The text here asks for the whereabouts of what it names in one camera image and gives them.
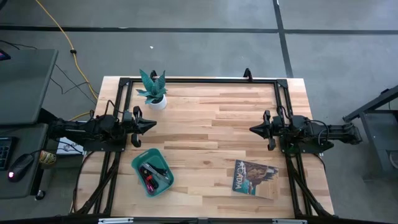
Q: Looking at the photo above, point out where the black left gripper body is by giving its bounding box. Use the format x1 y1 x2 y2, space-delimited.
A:
122 106 144 149

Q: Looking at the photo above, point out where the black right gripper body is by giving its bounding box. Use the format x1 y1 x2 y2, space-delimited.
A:
263 110 292 152

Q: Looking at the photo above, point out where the teal plastic bin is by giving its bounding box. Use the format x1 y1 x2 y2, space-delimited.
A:
131 147 175 198

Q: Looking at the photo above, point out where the black cable with red tie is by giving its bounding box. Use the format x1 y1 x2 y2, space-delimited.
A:
139 166 160 187

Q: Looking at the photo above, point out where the grey USB-C cable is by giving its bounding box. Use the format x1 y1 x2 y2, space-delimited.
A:
143 162 172 184

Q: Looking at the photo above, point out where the green plant in white pot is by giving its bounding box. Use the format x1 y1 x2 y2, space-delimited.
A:
136 68 169 111

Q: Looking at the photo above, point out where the Acadia picture booklet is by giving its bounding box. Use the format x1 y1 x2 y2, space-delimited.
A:
231 159 280 200

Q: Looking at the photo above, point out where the white printed paper sheet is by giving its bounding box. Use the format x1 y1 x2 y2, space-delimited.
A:
55 136 86 156

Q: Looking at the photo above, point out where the brown printed can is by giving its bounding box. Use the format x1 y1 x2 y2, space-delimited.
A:
39 150 58 166

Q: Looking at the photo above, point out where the black metal side stand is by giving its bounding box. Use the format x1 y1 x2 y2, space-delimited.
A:
341 85 398 182

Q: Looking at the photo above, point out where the dark grey raised desk panel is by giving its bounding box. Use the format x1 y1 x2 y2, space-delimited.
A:
0 48 59 126

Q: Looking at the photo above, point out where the black computer mouse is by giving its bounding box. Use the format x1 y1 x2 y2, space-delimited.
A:
7 153 35 183

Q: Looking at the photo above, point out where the dark grey desk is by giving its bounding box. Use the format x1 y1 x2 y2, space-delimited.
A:
0 123 50 200

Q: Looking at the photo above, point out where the black keyboard with blue keys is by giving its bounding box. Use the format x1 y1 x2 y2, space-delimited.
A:
0 136 18 171

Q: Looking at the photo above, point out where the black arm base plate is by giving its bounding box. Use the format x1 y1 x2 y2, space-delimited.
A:
81 139 127 153
278 128 335 155

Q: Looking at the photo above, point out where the black aluminium table frame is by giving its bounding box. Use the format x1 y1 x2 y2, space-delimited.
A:
73 67 335 218

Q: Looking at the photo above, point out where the thin black floor cable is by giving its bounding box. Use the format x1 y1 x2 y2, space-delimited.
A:
0 39 98 106

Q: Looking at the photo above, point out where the silver metal bracket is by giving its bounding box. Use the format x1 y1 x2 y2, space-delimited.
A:
98 217 134 224
272 218 308 224

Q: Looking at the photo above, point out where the yellow extension cord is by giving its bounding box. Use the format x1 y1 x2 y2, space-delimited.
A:
35 0 100 122

